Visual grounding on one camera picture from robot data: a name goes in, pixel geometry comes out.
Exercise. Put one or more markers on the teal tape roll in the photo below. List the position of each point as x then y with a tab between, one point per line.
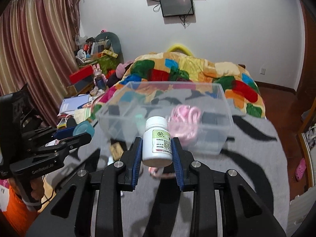
84	127

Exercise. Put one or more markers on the blue white booklet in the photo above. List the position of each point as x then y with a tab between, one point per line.
69	105

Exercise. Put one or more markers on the pink knit hat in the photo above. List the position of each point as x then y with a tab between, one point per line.
122	68

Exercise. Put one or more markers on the red box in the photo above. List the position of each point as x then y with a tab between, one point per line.
81	74

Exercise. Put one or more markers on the small wall monitor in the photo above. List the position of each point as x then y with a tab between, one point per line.
173	8

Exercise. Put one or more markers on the person's hand on handle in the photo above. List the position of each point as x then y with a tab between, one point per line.
36	185

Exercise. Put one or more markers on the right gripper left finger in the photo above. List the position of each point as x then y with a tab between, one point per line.
70	212

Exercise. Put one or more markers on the yellow pillow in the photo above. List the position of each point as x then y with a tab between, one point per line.
179	48

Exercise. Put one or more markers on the pink slipper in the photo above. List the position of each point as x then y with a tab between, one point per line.
300	169

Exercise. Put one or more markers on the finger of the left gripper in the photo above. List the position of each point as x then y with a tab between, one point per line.
66	130
65	146

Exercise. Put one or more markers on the colorful patchwork quilt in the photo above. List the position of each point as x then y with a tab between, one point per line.
235	80

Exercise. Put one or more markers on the clear plastic storage box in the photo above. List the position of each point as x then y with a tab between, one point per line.
197	113

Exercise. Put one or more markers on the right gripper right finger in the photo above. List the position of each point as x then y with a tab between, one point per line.
243	213

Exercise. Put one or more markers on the white pill bottle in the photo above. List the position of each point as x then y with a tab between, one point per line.
156	143

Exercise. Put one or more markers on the pink rabbit water bottle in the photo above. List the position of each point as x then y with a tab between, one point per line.
99	78

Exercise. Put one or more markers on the grey green neck pillow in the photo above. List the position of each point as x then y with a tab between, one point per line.
110	41

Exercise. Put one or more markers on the striped pink curtain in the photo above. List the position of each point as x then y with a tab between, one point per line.
37	50

